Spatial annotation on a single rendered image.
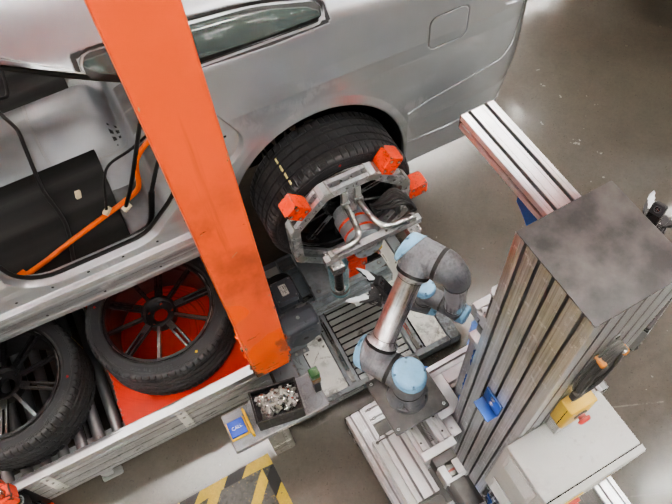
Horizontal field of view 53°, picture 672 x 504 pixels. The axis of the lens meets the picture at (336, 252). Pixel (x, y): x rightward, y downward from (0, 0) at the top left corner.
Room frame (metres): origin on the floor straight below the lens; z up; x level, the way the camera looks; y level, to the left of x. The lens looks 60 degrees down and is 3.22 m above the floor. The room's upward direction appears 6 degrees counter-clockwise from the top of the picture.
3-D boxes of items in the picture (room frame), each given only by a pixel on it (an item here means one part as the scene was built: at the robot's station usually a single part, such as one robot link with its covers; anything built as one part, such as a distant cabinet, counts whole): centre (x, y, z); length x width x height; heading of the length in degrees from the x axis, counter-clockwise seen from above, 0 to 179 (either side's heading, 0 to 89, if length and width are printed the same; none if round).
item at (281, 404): (0.87, 0.31, 0.51); 0.20 x 0.14 x 0.13; 103
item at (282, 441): (0.86, 0.35, 0.21); 0.10 x 0.10 x 0.42; 22
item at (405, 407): (0.76, -0.20, 0.87); 0.15 x 0.15 x 0.10
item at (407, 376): (0.77, -0.20, 0.98); 0.13 x 0.12 x 0.14; 51
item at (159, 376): (1.37, 0.83, 0.39); 0.66 x 0.66 x 0.24
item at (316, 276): (1.69, -0.01, 0.32); 0.40 x 0.30 x 0.28; 112
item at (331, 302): (1.68, 0.02, 0.13); 0.50 x 0.36 x 0.10; 112
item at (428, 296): (1.10, -0.33, 0.91); 0.11 x 0.08 x 0.11; 51
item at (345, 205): (1.38, -0.02, 1.03); 0.19 x 0.18 x 0.11; 22
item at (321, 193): (1.53, -0.07, 0.85); 0.54 x 0.07 x 0.54; 112
